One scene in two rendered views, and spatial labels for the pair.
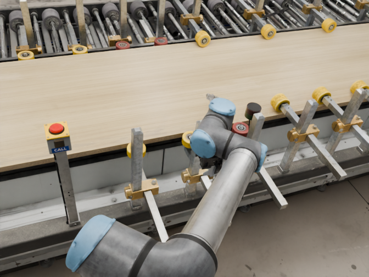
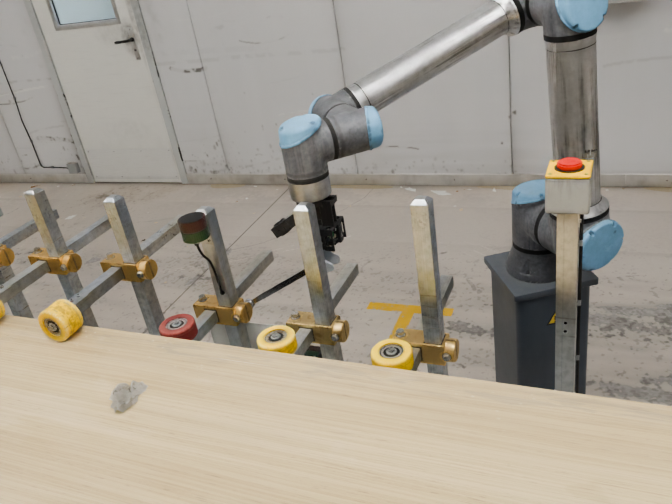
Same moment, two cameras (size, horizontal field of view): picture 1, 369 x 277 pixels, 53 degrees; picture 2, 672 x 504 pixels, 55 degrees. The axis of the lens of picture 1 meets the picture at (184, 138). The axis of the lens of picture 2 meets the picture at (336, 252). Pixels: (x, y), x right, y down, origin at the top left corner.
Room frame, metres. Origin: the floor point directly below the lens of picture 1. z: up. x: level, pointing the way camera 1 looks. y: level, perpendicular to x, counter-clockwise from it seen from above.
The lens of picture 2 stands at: (1.71, 0.94, 1.66)
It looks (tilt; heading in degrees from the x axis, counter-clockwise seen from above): 28 degrees down; 233
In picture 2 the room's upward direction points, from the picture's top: 10 degrees counter-clockwise
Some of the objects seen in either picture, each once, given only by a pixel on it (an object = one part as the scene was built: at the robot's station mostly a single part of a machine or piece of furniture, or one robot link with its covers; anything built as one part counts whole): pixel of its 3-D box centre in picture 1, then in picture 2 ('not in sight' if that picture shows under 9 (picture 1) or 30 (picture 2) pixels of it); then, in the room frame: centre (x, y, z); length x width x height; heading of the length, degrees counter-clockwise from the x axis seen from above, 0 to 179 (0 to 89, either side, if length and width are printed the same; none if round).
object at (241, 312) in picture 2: not in sight; (222, 310); (1.16, -0.30, 0.85); 0.13 x 0.06 x 0.05; 116
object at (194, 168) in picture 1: (194, 164); (321, 302); (1.03, -0.06, 0.90); 0.03 x 0.03 x 0.48; 26
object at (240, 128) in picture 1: (238, 135); (182, 342); (1.29, -0.25, 0.85); 0.08 x 0.08 x 0.11
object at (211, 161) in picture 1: (211, 151); (319, 221); (0.97, -0.10, 1.06); 0.09 x 0.08 x 0.12; 116
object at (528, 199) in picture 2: not in sight; (540, 213); (0.24, -0.03, 0.79); 0.17 x 0.15 x 0.18; 71
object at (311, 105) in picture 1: (295, 141); (141, 282); (1.26, -0.51, 0.90); 0.03 x 0.03 x 0.48; 26
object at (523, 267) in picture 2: not in sight; (538, 252); (0.23, -0.04, 0.65); 0.19 x 0.19 x 0.10
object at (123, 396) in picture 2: (213, 97); (123, 392); (1.48, -0.12, 0.91); 0.09 x 0.07 x 0.02; 39
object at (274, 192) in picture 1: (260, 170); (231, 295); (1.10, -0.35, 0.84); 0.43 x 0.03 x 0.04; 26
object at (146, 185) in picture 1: (141, 189); (425, 346); (0.93, 0.15, 0.81); 0.13 x 0.06 x 0.05; 116
